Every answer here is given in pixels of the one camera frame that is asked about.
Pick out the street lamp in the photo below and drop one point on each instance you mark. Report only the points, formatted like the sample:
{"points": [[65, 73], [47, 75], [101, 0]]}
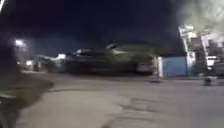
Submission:
{"points": [[19, 42]]}

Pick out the blue gate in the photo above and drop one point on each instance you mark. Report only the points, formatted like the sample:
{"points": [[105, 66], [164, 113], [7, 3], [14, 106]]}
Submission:
{"points": [[175, 66]]}

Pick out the dark blurred vehicle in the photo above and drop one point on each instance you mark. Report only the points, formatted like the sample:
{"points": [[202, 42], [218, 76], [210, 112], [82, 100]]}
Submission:
{"points": [[110, 60]]}

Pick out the dark grass verge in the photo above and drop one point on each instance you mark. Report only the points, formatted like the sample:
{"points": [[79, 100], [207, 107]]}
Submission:
{"points": [[23, 88]]}

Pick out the pale building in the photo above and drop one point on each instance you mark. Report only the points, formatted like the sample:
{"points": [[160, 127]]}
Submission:
{"points": [[203, 50]]}

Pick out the grey asphalt road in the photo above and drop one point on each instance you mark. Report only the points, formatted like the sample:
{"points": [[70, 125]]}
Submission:
{"points": [[133, 103]]}

